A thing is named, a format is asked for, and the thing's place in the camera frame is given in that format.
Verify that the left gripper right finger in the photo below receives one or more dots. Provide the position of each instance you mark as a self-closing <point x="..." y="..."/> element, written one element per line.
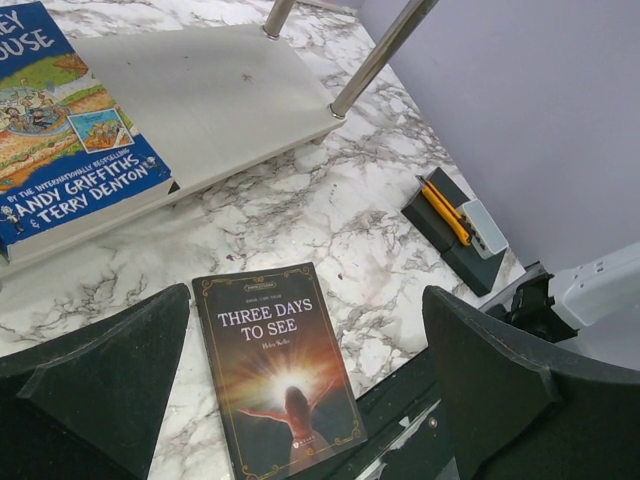
<point x="519" y="407"/>

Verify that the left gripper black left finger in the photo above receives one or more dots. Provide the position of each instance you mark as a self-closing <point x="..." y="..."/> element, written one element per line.
<point x="90" y="404"/>

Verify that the thin dark patterned book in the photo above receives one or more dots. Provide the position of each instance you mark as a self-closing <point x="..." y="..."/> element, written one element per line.
<point x="283" y="391"/>

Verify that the blue 91-Storey Treehouse book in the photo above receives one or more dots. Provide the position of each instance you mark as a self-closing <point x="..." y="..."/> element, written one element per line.
<point x="71" y="159"/>

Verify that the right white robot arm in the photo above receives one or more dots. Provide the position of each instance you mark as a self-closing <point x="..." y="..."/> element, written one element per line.
<point x="555" y="307"/>

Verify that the black notebook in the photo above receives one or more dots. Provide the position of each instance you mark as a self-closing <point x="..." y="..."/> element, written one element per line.
<point x="477" y="273"/>

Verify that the grey rectangular case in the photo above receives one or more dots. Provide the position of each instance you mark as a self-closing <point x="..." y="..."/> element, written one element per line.
<point x="486" y="237"/>

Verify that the yellow utility knife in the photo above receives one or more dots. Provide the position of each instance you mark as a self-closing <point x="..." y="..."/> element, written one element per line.
<point x="446" y="211"/>

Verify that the white two-tier wooden shelf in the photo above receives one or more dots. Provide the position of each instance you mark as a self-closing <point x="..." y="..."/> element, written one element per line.
<point x="215" y="101"/>

